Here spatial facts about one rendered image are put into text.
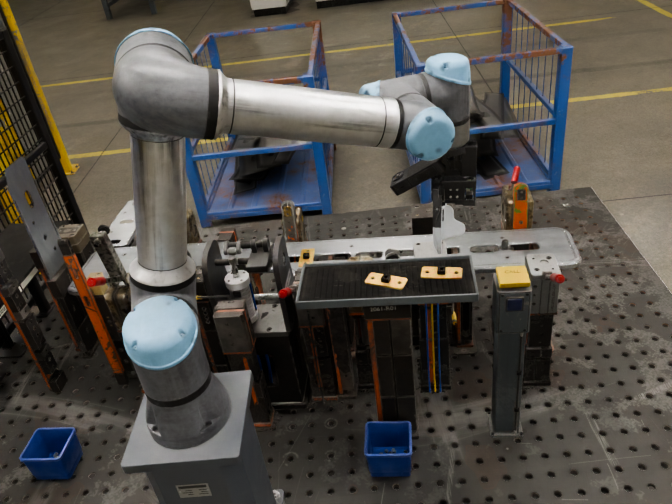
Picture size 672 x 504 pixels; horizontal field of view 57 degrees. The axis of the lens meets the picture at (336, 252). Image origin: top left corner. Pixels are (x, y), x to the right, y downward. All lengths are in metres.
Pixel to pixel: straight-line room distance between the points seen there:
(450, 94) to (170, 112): 0.48
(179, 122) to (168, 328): 0.34
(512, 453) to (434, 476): 0.19
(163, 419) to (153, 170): 0.42
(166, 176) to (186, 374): 0.32
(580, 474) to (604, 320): 0.57
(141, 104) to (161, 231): 0.27
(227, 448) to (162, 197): 0.44
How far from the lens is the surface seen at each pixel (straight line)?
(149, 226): 1.06
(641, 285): 2.11
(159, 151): 1.00
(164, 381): 1.05
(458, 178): 1.16
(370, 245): 1.70
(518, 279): 1.29
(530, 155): 4.10
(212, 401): 1.12
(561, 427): 1.64
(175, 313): 1.04
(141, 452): 1.17
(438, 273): 1.30
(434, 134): 0.92
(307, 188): 3.87
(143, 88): 0.86
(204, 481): 1.18
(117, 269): 1.65
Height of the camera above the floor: 1.93
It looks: 33 degrees down
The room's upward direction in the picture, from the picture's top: 8 degrees counter-clockwise
